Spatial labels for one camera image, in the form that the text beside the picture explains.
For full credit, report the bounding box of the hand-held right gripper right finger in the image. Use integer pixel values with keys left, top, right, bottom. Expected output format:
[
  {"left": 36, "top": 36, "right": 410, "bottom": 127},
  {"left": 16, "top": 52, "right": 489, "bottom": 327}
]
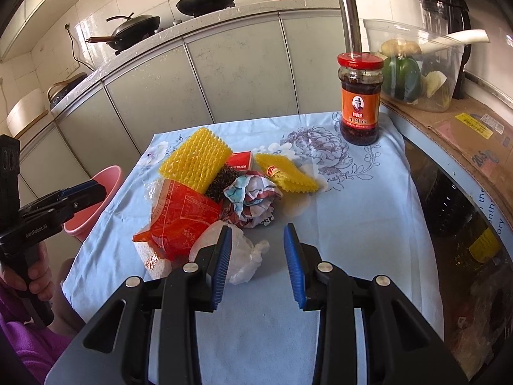
[{"left": 283, "top": 224, "right": 470, "bottom": 385}]

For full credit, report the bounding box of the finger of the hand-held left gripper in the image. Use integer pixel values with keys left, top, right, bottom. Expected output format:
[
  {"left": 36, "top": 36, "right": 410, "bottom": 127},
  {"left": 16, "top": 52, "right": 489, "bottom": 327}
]
[
  {"left": 24, "top": 180, "right": 102, "bottom": 210},
  {"left": 19, "top": 185, "right": 109, "bottom": 230}
]

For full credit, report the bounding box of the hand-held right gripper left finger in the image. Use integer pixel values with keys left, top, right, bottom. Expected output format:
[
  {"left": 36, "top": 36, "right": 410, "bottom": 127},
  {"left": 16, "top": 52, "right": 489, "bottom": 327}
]
[{"left": 82, "top": 226, "right": 234, "bottom": 385}]

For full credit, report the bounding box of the white plastic bag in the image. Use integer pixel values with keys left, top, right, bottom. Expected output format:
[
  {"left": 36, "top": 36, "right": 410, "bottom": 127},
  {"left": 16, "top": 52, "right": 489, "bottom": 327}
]
[{"left": 188, "top": 220, "right": 272, "bottom": 286}]

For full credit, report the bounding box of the pink plastic bucket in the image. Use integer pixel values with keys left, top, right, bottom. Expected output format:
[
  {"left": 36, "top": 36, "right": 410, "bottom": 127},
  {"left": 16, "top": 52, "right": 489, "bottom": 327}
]
[{"left": 63, "top": 164, "right": 123, "bottom": 244}]

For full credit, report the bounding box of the red plastic wrapper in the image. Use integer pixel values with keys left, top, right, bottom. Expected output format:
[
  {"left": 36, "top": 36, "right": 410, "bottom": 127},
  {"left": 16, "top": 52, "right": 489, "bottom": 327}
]
[{"left": 132, "top": 176, "right": 223, "bottom": 281}]

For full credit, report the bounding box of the printed paper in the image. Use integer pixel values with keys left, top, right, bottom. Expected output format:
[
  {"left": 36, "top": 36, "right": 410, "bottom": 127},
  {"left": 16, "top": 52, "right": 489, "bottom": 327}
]
[{"left": 222, "top": 170, "right": 283, "bottom": 229}]

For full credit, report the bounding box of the small yellow foam net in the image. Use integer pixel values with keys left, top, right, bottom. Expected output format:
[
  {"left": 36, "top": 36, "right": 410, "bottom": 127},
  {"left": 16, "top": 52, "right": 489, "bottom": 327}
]
[{"left": 254, "top": 152, "right": 320, "bottom": 194}]

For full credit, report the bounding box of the large yellow foam net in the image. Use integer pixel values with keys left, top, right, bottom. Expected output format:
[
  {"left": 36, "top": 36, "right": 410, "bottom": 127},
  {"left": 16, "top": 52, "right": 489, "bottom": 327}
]
[{"left": 158, "top": 127, "right": 234, "bottom": 195}]

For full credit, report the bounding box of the person's left hand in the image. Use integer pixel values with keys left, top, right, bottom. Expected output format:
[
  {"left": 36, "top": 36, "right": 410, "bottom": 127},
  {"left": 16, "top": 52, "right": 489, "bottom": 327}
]
[{"left": 0, "top": 241, "right": 55, "bottom": 294}]

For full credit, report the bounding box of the dark steel wool ball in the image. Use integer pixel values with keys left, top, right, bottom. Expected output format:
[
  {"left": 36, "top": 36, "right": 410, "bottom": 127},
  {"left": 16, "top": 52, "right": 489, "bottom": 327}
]
[{"left": 204, "top": 166, "right": 241, "bottom": 201}]

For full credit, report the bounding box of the light blue floral tablecloth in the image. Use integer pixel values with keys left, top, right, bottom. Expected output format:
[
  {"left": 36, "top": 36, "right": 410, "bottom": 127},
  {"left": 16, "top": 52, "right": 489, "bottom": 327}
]
[{"left": 62, "top": 110, "right": 446, "bottom": 385}]

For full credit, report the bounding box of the dark countertop appliance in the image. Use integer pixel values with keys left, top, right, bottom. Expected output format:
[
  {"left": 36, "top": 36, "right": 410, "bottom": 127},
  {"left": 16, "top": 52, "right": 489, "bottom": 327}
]
[{"left": 47, "top": 72, "right": 89, "bottom": 112}]

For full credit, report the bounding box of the purple clothing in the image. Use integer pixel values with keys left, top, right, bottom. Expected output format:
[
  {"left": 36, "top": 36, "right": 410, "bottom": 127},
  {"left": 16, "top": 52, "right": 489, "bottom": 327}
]
[{"left": 0, "top": 283, "right": 71, "bottom": 374}]

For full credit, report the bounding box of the small red box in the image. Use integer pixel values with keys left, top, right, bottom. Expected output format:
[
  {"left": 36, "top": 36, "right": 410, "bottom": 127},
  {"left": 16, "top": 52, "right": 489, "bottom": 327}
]
[{"left": 225, "top": 150, "right": 254, "bottom": 172}]

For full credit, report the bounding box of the black wok with lid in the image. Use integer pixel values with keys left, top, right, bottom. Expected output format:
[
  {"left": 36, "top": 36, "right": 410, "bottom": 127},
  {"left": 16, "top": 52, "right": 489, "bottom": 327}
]
[{"left": 86, "top": 13, "right": 161, "bottom": 51}]

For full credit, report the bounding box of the chili sauce jar red lid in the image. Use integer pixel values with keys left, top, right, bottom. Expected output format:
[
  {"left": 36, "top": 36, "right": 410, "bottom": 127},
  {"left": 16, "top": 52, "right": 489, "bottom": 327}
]
[{"left": 337, "top": 52, "right": 386, "bottom": 147}]

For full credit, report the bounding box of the grey kitchen cabinet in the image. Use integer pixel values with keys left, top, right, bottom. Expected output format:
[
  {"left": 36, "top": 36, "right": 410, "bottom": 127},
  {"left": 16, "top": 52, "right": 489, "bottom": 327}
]
[{"left": 18, "top": 0, "right": 350, "bottom": 195}]

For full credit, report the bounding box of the brown cardboard sheet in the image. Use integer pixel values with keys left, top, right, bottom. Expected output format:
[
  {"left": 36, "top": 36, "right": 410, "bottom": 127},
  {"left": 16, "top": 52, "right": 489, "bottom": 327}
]
[{"left": 380, "top": 95, "right": 513, "bottom": 210}]

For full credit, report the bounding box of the green bell pepper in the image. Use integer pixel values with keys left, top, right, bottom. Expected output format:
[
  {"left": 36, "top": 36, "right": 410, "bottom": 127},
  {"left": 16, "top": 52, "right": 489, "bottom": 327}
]
[{"left": 381, "top": 56, "right": 422, "bottom": 103}]

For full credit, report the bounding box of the clear plastic container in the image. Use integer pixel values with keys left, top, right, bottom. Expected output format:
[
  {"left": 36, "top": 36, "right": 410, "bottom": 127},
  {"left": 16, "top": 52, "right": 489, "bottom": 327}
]
[{"left": 363, "top": 18, "right": 468, "bottom": 113}]

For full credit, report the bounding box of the pale cabbage piece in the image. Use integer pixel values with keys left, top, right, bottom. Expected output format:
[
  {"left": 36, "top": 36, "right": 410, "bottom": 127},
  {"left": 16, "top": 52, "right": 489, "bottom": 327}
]
[{"left": 424, "top": 70, "right": 448, "bottom": 98}]

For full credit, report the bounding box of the ginger root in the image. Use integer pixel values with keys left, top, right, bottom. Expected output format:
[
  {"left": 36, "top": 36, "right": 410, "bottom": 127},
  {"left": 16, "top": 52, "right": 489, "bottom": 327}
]
[{"left": 380, "top": 38, "right": 423, "bottom": 58}]

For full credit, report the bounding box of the metal faucet pipe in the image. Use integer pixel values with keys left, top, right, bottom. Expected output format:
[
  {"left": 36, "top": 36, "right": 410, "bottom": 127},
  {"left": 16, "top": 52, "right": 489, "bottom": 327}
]
[{"left": 330, "top": 0, "right": 364, "bottom": 55}]

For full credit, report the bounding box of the white leek stalk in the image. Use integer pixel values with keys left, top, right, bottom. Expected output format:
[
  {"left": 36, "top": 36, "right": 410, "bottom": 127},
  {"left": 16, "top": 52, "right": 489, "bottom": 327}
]
[{"left": 421, "top": 29, "right": 491, "bottom": 55}]

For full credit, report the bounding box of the black blender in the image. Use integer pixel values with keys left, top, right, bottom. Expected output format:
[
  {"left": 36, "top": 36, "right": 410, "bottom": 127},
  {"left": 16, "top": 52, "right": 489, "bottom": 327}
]
[{"left": 417, "top": 0, "right": 472, "bottom": 101}]

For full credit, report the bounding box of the black power cable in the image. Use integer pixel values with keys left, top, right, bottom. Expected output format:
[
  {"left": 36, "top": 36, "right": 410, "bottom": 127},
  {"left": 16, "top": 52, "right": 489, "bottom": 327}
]
[{"left": 63, "top": 23, "right": 97, "bottom": 75}]

